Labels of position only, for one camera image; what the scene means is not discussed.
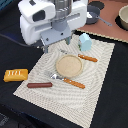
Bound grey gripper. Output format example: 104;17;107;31
18;0;88;53

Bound yellow bread pastry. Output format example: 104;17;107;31
4;69;28;82

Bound brown sausage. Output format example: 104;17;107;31
27;82;52;88

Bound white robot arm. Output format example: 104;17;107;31
18;0;88;53

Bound light blue block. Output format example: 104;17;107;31
78;33;92;51

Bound round beige plate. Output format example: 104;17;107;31
56;55;83;78

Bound beige woven placemat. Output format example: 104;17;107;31
14;35;114;128

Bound black stove burner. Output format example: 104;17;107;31
88;1;105;10

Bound pink wooden stove board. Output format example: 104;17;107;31
79;0;128;43

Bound beige bowl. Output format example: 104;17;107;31
119;5;128;30

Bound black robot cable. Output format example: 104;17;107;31
0;31;28;48

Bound fork with orange handle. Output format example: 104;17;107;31
44;71;85;89

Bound knife with orange handle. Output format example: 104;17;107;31
59;48;99;64

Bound grey saucepan with handle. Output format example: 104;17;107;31
86;5;111;26

